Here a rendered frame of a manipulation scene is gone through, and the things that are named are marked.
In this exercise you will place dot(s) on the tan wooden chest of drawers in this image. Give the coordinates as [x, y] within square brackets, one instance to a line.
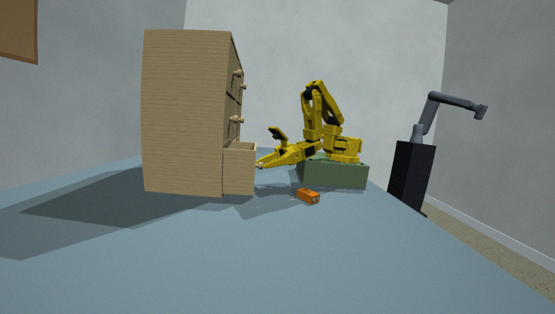
[183, 95]

